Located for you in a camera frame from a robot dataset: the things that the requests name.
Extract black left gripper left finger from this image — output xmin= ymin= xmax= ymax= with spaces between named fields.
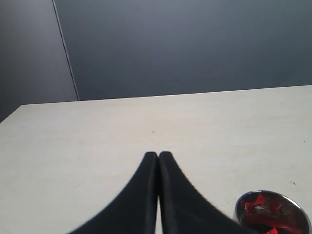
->
xmin=71 ymin=152 xmax=159 ymax=234

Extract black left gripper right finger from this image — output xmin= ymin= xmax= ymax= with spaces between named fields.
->
xmin=158 ymin=151 xmax=251 ymax=234

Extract red candies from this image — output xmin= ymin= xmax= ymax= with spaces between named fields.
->
xmin=240 ymin=194 xmax=304 ymax=234

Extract steel cup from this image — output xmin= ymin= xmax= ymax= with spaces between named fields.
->
xmin=233 ymin=190 xmax=312 ymax=234

